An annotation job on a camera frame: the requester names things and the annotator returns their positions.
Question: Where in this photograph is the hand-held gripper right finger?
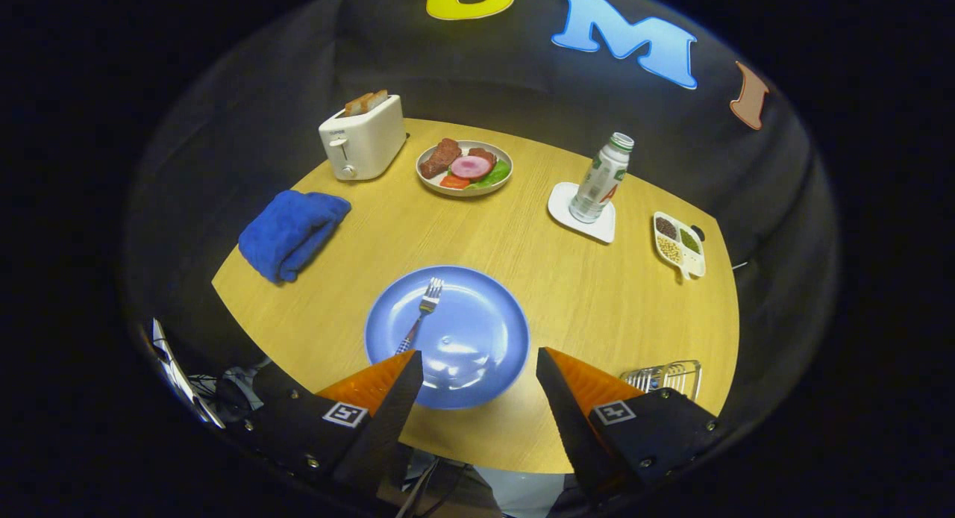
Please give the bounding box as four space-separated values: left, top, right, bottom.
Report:
536 346 723 508

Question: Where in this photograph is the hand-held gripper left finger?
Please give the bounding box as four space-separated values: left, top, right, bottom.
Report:
246 349 425 504

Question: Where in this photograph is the checkered handle fork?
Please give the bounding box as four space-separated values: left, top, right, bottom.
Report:
395 277 445 355

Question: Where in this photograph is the blue round plate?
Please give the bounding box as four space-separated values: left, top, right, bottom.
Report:
364 265 530 411

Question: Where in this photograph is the white divided bean dish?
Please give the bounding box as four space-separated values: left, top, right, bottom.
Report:
653 211 707 281

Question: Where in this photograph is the blue folded towel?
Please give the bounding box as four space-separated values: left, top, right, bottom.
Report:
238 190 352 284

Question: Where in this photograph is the white square coaster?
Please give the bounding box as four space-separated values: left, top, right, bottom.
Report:
547 181 617 244

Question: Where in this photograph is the white plastic bottle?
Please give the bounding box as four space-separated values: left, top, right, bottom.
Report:
569 132 635 224

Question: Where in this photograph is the white oval food plate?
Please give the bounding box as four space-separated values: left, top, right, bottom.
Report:
416 139 514 198

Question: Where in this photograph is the green lettuce leaf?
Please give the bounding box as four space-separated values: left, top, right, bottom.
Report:
474 160 512 189

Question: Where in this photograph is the pink ham slice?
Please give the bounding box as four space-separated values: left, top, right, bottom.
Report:
450 155 493 180

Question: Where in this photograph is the large brown meat slice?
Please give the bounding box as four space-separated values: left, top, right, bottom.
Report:
419 138 463 180

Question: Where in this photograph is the white toaster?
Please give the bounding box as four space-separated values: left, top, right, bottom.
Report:
319 94 407 181

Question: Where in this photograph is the metal wire cutlery rack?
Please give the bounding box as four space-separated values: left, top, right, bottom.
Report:
619 360 703 402

